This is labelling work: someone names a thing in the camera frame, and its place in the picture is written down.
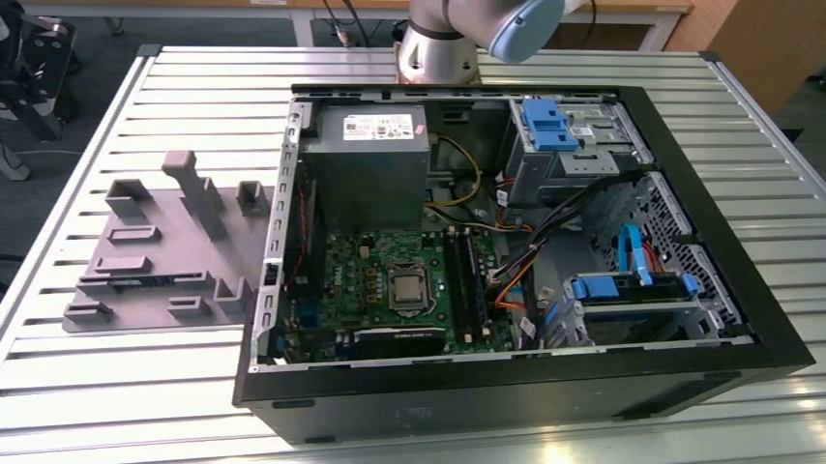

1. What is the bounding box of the black RAM slot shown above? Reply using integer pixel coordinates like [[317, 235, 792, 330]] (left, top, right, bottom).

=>
[[443, 229, 471, 339]]

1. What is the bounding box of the white furniture leg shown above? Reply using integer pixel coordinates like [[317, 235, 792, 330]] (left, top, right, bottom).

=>
[[0, 139, 31, 183]]

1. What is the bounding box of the grey parts rack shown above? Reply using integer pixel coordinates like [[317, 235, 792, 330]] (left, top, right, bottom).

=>
[[60, 150, 276, 334]]

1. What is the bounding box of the grey power supply unit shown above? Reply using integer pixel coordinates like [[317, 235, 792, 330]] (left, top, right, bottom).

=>
[[300, 104, 432, 233]]

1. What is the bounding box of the green motherboard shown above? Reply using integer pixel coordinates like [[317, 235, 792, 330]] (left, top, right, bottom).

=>
[[320, 229, 518, 357]]

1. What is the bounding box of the silver CPU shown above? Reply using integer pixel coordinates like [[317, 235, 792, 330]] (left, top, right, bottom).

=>
[[384, 273, 431, 310]]

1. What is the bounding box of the blue drive carrier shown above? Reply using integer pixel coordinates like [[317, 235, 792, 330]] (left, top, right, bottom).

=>
[[523, 99, 580, 152]]

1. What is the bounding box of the black graphics card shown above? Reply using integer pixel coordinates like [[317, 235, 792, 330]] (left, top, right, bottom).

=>
[[335, 324, 448, 360]]

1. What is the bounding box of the metal drive cage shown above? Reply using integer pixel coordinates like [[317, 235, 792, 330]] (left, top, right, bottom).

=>
[[502, 99, 652, 207]]

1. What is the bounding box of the black PC case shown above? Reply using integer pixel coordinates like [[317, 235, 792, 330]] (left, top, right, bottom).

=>
[[231, 82, 815, 446]]

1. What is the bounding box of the white framed desk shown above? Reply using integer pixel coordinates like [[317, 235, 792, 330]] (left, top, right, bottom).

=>
[[244, 0, 695, 52]]

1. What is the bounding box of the blue disk carrier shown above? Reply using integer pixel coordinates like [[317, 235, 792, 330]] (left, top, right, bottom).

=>
[[570, 274, 698, 302]]

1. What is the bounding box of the metal disk bay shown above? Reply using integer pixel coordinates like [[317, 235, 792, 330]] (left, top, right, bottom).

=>
[[540, 273, 756, 349]]

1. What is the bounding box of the wooden cabinet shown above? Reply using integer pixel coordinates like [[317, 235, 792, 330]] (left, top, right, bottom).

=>
[[663, 0, 826, 120]]

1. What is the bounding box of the black hanging cable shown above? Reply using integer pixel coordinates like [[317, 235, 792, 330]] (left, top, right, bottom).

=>
[[320, 0, 363, 49]]

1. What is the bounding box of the red black twisted wire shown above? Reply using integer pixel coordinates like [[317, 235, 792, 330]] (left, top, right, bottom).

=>
[[285, 177, 312, 289]]

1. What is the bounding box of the yellow wire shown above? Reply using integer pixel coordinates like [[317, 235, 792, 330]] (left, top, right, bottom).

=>
[[424, 137, 483, 209]]

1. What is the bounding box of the grey wire bundle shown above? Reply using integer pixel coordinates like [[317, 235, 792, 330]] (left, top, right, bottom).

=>
[[463, 219, 536, 233]]

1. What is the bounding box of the orange wire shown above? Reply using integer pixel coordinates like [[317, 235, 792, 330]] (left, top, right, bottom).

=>
[[494, 278, 536, 310]]

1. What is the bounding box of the blue flat cable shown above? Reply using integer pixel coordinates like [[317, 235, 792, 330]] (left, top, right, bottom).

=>
[[616, 224, 654, 284]]

